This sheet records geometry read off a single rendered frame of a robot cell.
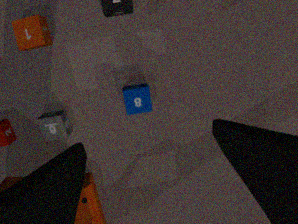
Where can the blue block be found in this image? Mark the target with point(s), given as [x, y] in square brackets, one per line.
[137, 98]

